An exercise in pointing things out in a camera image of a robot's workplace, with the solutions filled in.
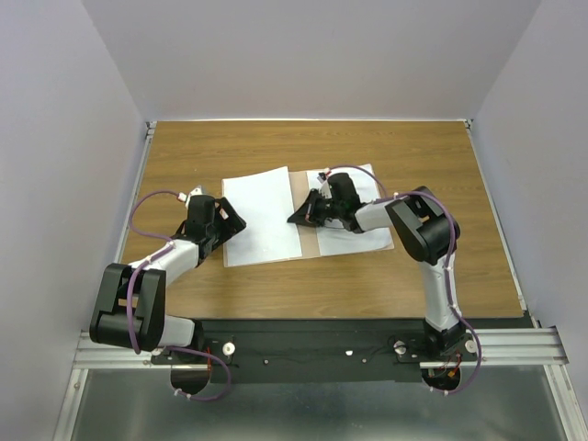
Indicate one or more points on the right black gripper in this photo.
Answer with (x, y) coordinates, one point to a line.
(306, 214)

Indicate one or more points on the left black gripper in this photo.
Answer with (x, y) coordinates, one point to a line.
(234, 221)

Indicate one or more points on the white paper sheet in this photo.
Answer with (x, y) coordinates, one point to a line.
(375, 236)
(264, 201)

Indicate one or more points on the beige paper folder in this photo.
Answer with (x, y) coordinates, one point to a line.
(301, 183)

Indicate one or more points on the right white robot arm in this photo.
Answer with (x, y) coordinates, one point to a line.
(428, 233)

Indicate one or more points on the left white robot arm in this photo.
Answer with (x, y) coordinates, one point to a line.
(130, 303)

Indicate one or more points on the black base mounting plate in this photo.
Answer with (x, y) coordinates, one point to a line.
(330, 350)

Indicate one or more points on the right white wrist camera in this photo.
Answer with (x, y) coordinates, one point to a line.
(324, 189)

